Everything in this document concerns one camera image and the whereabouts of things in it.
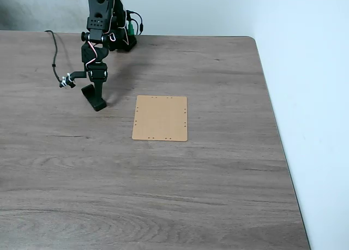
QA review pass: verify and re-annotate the black power cable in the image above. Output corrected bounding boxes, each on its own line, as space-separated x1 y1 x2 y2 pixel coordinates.
125 10 145 35

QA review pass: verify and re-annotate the black camera cable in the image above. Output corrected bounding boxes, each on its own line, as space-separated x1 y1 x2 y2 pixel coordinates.
44 29 65 83

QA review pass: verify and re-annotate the small camera on black bracket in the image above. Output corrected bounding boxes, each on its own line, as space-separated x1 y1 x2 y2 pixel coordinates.
59 70 88 89

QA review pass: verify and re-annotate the tan board with holes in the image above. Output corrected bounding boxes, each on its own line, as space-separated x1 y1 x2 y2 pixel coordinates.
131 95 189 142

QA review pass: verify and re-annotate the black rectangular block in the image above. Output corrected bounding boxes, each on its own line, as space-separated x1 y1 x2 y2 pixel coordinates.
81 84 108 112

